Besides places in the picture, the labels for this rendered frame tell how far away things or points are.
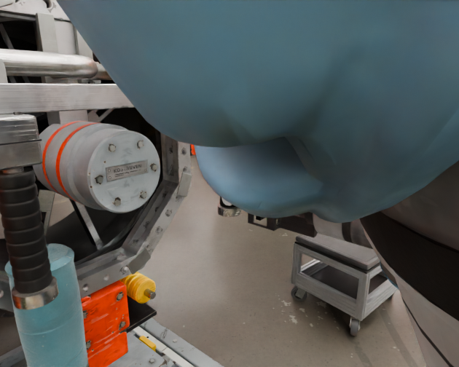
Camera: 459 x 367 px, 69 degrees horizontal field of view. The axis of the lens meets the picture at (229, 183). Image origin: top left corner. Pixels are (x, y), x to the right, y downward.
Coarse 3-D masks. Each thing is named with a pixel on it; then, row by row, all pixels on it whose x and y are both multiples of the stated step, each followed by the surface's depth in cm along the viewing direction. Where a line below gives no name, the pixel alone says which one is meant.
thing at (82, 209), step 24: (0, 24) 56; (24, 24) 60; (0, 48) 56; (96, 120) 72; (120, 120) 90; (144, 120) 83; (48, 192) 66; (48, 216) 67; (72, 216) 91; (96, 216) 87; (120, 216) 83; (0, 240) 79; (48, 240) 81; (72, 240) 81; (96, 240) 77; (0, 264) 64
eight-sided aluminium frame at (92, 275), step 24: (0, 0) 46; (24, 0) 49; (48, 0) 51; (168, 144) 80; (168, 168) 81; (168, 192) 79; (144, 216) 79; (168, 216) 79; (144, 240) 74; (96, 264) 71; (120, 264) 70; (144, 264) 76; (0, 288) 53; (96, 288) 67
